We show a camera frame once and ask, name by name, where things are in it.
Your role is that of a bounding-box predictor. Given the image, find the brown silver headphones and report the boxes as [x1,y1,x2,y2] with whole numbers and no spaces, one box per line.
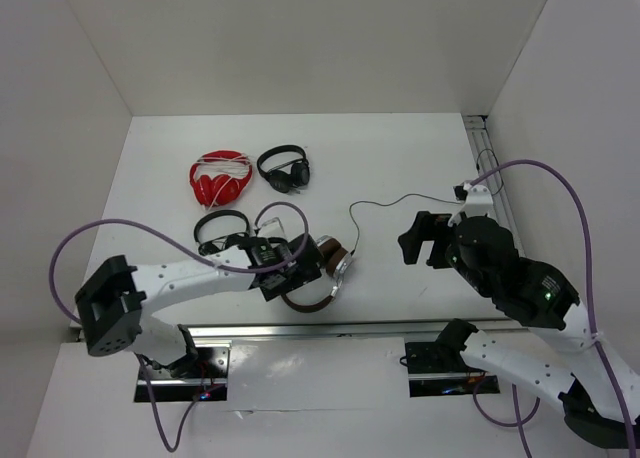
[281,235,355,314]

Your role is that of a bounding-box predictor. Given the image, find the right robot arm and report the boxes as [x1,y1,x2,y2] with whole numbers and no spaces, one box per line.
[398,211,639,453]

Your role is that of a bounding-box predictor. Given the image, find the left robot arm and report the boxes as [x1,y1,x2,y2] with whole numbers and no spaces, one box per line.
[75,236,324,377]

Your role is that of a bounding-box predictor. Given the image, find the black headphones far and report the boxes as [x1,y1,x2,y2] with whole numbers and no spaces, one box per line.
[256,144,311,194]

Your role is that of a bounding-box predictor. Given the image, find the black headphones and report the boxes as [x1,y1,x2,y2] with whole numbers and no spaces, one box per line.
[193,210,251,256]
[256,144,311,194]

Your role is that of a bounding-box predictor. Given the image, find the black headphones near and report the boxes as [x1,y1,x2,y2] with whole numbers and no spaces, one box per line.
[193,210,251,256]

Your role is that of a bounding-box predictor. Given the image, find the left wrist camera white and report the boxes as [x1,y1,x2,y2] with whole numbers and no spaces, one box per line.
[256,217,287,242]

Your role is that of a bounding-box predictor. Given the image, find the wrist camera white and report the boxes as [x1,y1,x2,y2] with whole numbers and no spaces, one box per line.
[448,182,493,227]
[256,217,287,242]

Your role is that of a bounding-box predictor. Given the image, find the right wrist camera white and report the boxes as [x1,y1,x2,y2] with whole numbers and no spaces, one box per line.
[448,182,493,227]

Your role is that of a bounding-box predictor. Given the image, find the aluminium rail right side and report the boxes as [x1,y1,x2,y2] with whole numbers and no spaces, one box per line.
[462,115,513,229]

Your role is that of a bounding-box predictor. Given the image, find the aluminium rail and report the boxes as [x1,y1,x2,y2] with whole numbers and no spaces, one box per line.
[74,317,546,342]
[462,115,513,229]

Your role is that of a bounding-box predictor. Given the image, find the aluminium rail front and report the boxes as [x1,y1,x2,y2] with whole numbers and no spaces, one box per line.
[74,317,546,342]

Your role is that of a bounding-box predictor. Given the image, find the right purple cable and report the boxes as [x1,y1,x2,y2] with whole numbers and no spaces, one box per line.
[462,158,634,458]

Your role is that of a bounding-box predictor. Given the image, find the purple cable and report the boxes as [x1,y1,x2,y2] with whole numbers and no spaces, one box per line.
[462,158,634,458]
[48,201,309,329]

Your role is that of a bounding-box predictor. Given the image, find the red headphones white cable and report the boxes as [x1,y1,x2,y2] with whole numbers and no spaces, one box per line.
[188,149,254,212]

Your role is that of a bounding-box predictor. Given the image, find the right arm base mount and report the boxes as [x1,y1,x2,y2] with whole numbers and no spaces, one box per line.
[399,341,500,397]

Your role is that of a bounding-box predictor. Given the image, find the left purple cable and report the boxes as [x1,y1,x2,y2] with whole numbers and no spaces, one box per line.
[48,201,309,329]

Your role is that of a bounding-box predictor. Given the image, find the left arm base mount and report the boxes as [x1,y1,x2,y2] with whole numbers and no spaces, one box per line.
[133,345,230,403]

